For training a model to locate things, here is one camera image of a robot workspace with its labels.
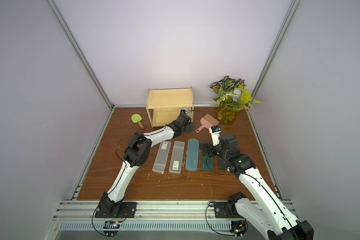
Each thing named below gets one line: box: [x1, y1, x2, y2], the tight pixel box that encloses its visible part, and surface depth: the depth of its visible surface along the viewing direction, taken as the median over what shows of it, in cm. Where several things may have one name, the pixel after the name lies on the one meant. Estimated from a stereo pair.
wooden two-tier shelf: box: [145, 86, 194, 128], surface depth 99 cm
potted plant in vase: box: [210, 75, 262, 126], surface depth 102 cm
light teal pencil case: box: [185, 138, 200, 172], surface depth 94 cm
